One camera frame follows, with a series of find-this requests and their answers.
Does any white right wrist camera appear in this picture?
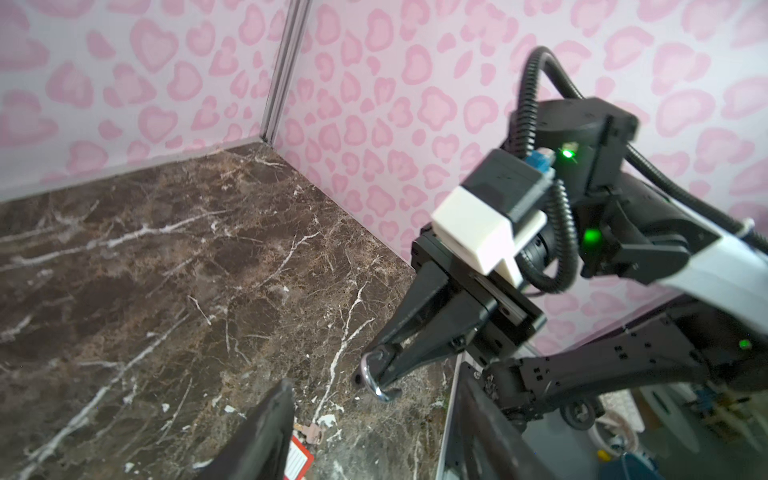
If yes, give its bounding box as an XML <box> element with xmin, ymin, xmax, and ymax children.
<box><xmin>431</xmin><ymin>148</ymin><xmax>556</xmax><ymax>287</ymax></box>

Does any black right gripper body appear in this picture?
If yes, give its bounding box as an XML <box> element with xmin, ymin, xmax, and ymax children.
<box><xmin>412</xmin><ymin>225</ymin><xmax>546</xmax><ymax>366</ymax></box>

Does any silver red-lock key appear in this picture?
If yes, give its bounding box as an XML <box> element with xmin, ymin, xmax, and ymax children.
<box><xmin>293</xmin><ymin>423</ymin><xmax>325</xmax><ymax>445</ymax></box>

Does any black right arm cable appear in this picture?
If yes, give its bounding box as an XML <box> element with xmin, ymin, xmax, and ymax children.
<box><xmin>506</xmin><ymin>46</ymin><xmax>768</xmax><ymax>295</ymax></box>

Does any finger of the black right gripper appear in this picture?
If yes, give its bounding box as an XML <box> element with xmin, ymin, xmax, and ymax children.
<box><xmin>371</xmin><ymin>290</ymin><xmax>498</xmax><ymax>390</ymax></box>
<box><xmin>364</xmin><ymin>263</ymin><xmax>455</xmax><ymax>372</ymax></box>

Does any aluminium corner frame post right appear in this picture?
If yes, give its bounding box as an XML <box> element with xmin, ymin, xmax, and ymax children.
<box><xmin>260</xmin><ymin>0</ymin><xmax>313</xmax><ymax>146</ymax></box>

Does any red safety padlock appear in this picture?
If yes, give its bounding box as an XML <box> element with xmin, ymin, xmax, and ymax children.
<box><xmin>283</xmin><ymin>435</ymin><xmax>314</xmax><ymax>480</ymax></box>

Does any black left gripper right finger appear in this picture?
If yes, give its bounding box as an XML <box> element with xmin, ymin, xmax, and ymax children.
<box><xmin>452</xmin><ymin>362</ymin><xmax>554</xmax><ymax>479</ymax></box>

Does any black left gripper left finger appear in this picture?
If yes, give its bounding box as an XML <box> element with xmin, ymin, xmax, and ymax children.
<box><xmin>197</xmin><ymin>379</ymin><xmax>295</xmax><ymax>480</ymax></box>

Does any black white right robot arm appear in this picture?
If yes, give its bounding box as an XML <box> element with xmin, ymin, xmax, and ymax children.
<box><xmin>353</xmin><ymin>98</ymin><xmax>767</xmax><ymax>428</ymax></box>

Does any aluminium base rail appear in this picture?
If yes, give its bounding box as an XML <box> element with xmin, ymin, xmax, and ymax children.
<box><xmin>434</xmin><ymin>353</ymin><xmax>467</xmax><ymax>480</ymax></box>

